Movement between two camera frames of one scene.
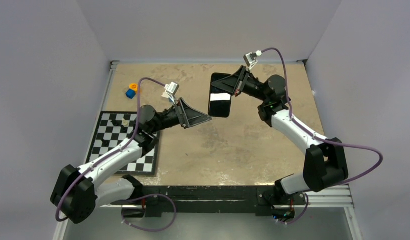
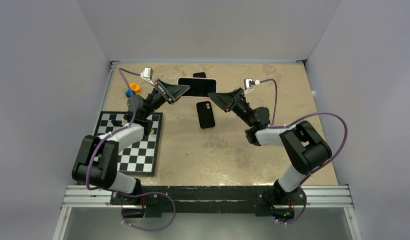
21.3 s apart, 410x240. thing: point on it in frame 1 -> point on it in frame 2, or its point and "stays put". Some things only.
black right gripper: [229, 84] -> [227, 101]
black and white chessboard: [112, 129] stays put
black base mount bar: [158, 200] stays put
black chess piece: [117, 123] stays put
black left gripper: [187, 117] -> [172, 92]
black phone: [219, 100] -> [201, 74]
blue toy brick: [130, 93] stays put
